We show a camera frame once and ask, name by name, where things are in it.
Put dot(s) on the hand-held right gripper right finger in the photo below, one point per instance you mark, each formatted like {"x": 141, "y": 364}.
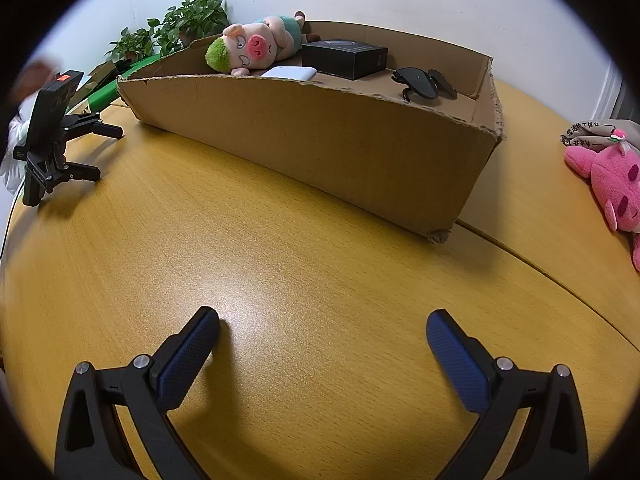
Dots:
{"x": 457, "y": 360}

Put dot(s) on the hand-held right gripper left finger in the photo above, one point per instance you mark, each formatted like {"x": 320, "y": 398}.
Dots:
{"x": 190, "y": 355}

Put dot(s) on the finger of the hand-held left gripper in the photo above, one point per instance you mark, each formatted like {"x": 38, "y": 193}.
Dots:
{"x": 97, "y": 125}
{"x": 82, "y": 171}

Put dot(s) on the light grey plastic device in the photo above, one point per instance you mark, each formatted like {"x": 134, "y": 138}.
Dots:
{"x": 290, "y": 72}

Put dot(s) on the brown cardboard box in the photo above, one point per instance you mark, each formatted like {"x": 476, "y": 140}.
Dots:
{"x": 325, "y": 150}

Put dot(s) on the person's left hand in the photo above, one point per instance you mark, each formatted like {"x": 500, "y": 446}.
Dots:
{"x": 34, "y": 74}

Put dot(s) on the green plastic object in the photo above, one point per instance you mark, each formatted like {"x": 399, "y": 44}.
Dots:
{"x": 105, "y": 95}

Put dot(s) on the folded cardboard piece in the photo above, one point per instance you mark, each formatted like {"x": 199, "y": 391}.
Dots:
{"x": 102, "y": 74}

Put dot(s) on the white cloth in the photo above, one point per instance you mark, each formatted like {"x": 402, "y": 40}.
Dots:
{"x": 11, "y": 170}

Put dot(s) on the small green potted plant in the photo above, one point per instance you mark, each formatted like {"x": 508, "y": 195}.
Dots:
{"x": 131, "y": 45}

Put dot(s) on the large green potted plant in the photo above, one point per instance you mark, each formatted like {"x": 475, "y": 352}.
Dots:
{"x": 195, "y": 15}

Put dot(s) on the pig plush toy green hair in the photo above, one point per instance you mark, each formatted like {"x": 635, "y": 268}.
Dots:
{"x": 250, "y": 45}

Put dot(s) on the pink plush toy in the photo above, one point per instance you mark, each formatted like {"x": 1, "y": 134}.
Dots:
{"x": 615, "y": 175}

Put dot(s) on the black rectangular box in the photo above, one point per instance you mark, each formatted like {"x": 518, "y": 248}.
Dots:
{"x": 345, "y": 57}

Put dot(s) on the grey printed cloth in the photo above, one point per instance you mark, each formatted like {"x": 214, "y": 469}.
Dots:
{"x": 590, "y": 132}

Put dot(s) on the black sunglasses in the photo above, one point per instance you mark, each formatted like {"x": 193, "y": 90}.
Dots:
{"x": 420, "y": 82}

